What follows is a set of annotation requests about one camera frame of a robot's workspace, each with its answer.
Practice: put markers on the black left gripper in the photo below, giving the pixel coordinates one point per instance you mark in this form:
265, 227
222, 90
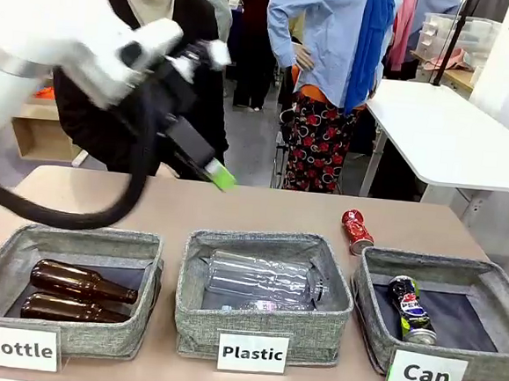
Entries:
190, 143

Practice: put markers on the large clear plastic bottle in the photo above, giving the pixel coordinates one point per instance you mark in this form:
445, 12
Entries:
265, 279

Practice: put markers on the small clear plastic bottle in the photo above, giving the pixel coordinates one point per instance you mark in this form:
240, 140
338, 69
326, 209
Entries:
263, 307

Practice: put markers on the brown glass bottle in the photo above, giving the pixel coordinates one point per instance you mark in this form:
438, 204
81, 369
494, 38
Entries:
64, 310
75, 280

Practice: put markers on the crushed blue soda can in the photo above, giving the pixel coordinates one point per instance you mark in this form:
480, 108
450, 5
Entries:
410, 306

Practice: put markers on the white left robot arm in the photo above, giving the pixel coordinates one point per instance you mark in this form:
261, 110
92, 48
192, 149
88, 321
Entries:
51, 29

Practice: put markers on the grey fabric basket labelled Plastic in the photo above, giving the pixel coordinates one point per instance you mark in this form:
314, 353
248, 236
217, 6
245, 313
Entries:
191, 326

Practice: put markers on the crushed red soda can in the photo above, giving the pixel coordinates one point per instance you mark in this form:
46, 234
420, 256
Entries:
357, 231

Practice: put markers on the grey fabric basket labelled Bottle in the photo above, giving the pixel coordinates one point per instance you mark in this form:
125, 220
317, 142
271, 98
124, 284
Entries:
92, 341

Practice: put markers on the grey fabric basket labelled Can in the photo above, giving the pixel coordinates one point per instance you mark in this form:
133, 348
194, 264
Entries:
367, 323

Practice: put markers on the white Can label card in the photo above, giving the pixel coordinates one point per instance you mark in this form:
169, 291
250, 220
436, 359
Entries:
425, 374

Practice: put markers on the black floral skirt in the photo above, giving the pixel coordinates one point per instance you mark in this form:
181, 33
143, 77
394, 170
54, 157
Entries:
319, 147

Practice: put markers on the person in black cardigan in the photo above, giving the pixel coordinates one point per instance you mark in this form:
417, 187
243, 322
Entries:
91, 138

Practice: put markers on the figure in dark red clothes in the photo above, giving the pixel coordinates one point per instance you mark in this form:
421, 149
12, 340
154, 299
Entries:
257, 45

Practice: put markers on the cardboard box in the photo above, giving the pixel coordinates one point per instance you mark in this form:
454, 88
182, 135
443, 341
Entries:
38, 138

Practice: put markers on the mannequin in blue shirt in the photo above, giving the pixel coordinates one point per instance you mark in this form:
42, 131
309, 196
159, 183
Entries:
324, 37

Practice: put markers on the orange cloth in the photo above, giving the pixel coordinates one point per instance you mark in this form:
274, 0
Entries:
45, 91

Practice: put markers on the white Plastic label card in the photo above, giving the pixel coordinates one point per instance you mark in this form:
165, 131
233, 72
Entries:
252, 353

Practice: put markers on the blue scarf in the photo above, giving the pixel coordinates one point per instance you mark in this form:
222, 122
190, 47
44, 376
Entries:
369, 45

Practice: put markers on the white side table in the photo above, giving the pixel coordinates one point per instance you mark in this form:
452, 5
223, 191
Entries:
444, 135

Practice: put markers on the pink hanging garment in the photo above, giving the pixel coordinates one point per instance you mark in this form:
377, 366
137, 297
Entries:
403, 30

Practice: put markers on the white Bottle label card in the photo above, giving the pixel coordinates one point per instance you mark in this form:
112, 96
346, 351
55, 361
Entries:
19, 347

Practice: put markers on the pink cloth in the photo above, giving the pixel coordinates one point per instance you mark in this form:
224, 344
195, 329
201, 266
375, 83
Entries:
447, 59

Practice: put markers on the wooden desk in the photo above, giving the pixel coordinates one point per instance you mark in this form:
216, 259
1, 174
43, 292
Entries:
459, 78

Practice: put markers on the black stand pole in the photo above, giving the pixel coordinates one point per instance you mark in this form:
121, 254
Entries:
456, 38

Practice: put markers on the clear plastic storage boxes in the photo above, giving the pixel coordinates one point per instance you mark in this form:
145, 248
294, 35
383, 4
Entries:
456, 34

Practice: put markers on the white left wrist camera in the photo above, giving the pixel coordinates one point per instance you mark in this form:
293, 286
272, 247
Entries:
219, 53

